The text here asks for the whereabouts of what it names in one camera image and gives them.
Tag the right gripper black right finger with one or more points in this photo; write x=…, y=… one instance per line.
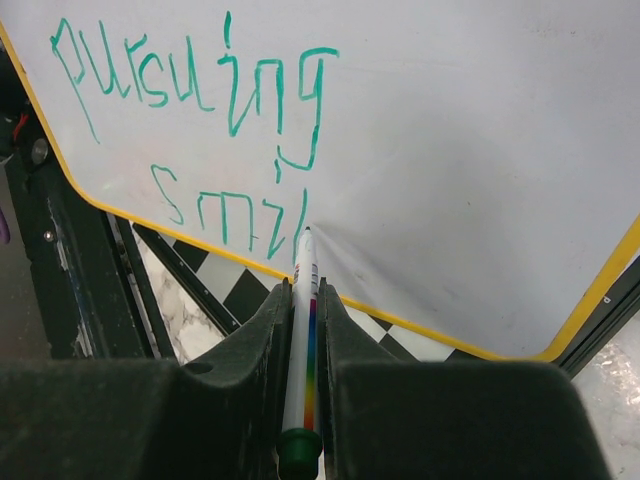
x=386, y=418

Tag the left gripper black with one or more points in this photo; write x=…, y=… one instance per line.
x=22, y=135

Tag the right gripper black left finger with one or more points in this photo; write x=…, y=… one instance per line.
x=216, y=417

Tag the white whiteboard marker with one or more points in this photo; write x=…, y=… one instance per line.
x=300, y=444

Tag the yellow framed whiteboard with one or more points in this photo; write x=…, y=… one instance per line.
x=468, y=169

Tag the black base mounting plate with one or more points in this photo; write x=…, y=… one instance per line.
x=93, y=291

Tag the black white chessboard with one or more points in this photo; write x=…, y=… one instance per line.
x=204, y=296

